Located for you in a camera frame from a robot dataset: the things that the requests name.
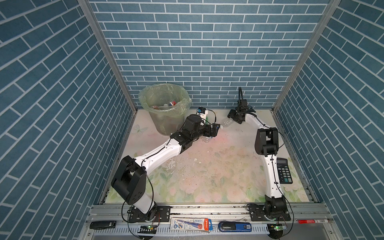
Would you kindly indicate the red marker pen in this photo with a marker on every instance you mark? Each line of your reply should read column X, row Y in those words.
column 318, row 221

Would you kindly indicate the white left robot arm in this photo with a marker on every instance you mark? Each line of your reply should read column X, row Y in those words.
column 131, row 177

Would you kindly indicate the small blue label bottle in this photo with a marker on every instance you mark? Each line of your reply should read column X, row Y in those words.
column 207, row 139

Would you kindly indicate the blue black device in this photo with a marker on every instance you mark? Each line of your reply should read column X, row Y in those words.
column 229, row 227

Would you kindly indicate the clear ribbed crushed bottle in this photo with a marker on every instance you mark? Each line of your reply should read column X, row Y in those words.
column 226, row 123

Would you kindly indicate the green lined trash bin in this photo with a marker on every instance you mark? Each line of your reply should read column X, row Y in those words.
column 155, row 100

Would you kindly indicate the black calculator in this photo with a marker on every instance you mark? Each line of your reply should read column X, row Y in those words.
column 284, row 173

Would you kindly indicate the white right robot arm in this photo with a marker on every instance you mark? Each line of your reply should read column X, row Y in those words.
column 267, row 146

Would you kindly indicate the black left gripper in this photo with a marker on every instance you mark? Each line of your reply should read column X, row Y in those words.
column 213, row 131

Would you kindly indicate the black remote control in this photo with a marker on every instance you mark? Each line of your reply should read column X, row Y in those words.
column 100, row 225

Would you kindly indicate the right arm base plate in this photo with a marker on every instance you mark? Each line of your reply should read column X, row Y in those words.
column 259, row 213

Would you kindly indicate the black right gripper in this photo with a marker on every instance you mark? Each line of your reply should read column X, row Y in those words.
column 231, row 115

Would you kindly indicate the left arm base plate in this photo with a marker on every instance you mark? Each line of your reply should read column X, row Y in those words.
column 156, row 214

